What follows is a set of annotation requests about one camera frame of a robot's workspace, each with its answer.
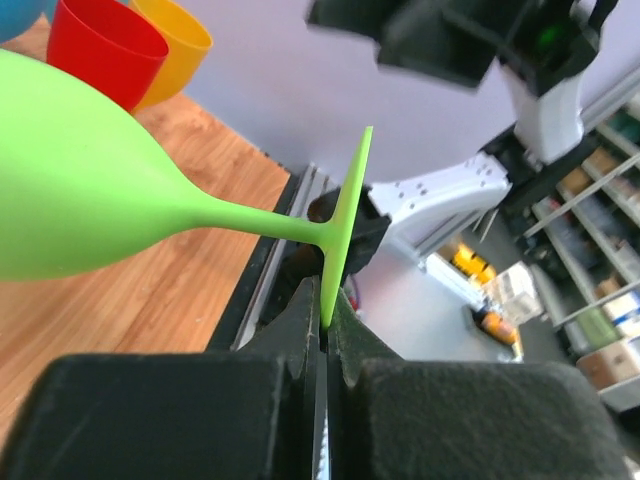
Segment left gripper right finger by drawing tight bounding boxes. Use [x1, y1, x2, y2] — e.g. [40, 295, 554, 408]
[327, 297, 630, 479]

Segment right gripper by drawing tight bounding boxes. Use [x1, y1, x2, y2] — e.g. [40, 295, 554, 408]
[307, 0, 600, 95]

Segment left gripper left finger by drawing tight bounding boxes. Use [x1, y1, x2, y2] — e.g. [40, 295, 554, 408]
[1, 278, 319, 479]

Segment yellow wine glass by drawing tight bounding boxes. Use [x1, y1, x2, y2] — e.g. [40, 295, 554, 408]
[129, 0, 213, 112]

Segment green wine glass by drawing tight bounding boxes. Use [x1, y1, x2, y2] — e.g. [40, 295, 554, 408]
[1, 51, 373, 326]

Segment red wine glass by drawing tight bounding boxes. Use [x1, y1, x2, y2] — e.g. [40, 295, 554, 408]
[46, 1, 169, 111]

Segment blue wine glass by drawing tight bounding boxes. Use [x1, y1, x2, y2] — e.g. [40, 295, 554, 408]
[0, 0, 57, 43]

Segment background storage shelves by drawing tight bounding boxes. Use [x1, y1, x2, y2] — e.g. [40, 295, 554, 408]
[424, 64, 640, 411]

